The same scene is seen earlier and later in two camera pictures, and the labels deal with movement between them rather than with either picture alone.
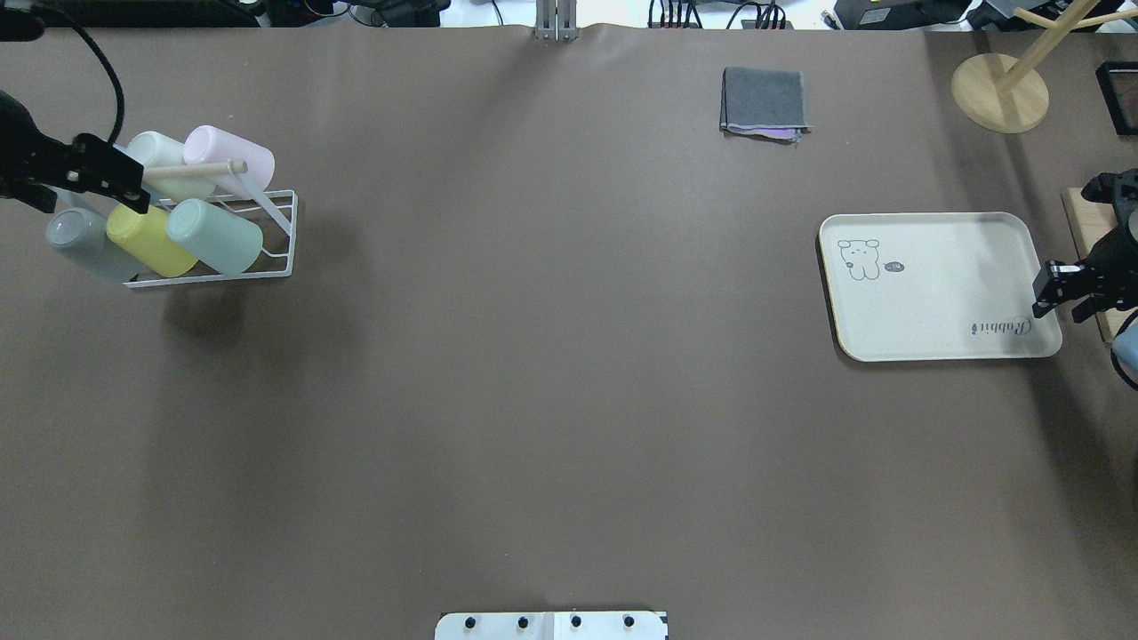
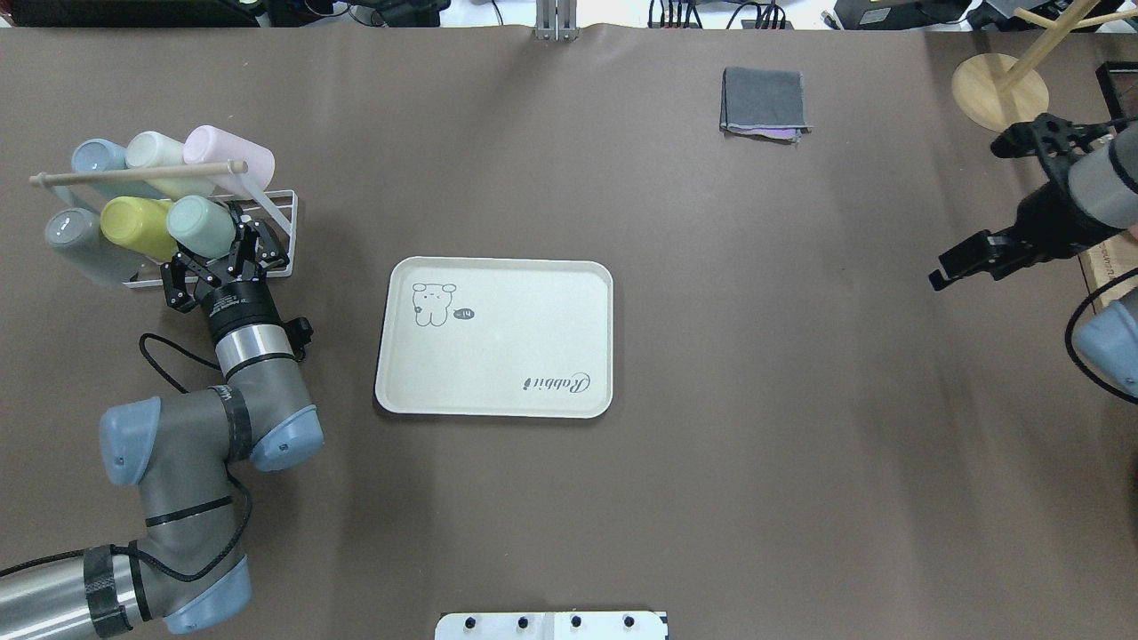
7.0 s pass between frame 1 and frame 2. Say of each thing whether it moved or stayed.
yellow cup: stayed
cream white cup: stayed
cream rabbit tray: moved
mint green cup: stayed
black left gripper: moved
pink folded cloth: stayed
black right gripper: moved
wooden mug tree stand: stayed
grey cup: stayed
